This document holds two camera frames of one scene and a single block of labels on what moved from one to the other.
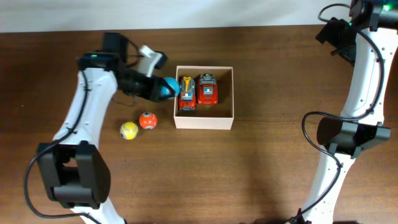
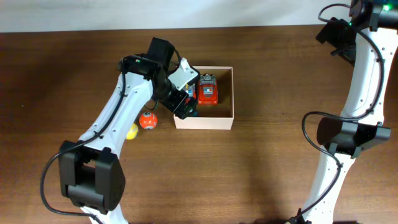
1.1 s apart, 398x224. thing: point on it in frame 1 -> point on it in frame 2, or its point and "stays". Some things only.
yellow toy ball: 129,130 stays
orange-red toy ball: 148,121 stays
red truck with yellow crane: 188,99 stays
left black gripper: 155,94 -> 178,107
